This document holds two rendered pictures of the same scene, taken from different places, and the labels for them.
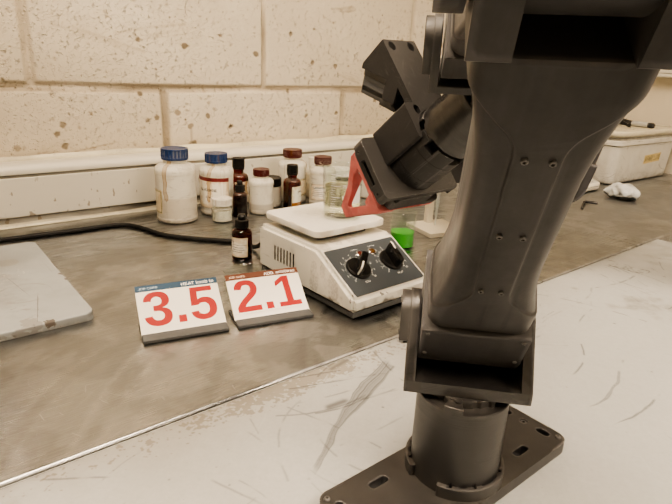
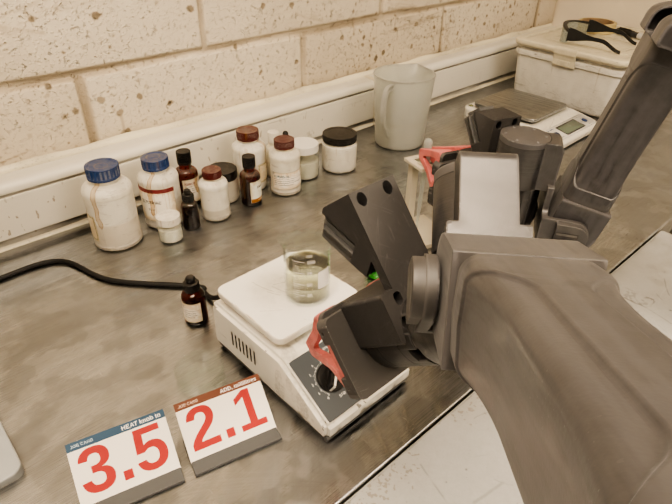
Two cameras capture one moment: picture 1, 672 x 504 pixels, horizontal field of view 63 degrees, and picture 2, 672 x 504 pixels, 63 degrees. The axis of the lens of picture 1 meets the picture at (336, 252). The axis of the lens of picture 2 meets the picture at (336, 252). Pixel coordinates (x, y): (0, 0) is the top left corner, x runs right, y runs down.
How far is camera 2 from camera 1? 0.30 m
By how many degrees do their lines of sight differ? 16
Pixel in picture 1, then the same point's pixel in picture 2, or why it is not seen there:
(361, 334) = (337, 472)
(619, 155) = not seen: hidden behind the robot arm
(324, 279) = (291, 393)
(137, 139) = (56, 141)
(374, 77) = (339, 228)
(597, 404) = not seen: outside the picture
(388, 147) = (361, 332)
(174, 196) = (110, 223)
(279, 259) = (238, 347)
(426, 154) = (411, 358)
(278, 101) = (225, 62)
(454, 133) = not seen: hidden behind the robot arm
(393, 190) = (369, 384)
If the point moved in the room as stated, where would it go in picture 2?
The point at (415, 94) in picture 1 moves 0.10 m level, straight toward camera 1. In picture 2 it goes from (395, 272) to (397, 386)
